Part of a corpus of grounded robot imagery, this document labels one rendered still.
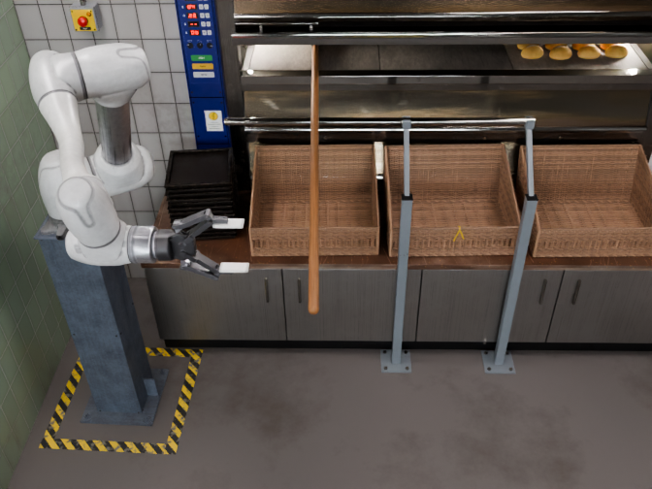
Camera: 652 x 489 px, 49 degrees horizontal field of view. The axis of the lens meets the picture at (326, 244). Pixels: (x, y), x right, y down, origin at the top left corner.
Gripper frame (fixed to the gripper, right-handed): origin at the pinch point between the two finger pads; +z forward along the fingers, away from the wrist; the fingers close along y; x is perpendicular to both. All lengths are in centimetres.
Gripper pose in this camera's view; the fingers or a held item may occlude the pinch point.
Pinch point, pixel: (241, 245)
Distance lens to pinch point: 170.4
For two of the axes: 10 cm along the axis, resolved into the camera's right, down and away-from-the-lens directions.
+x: -0.4, 6.3, -7.7
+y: 0.2, 7.8, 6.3
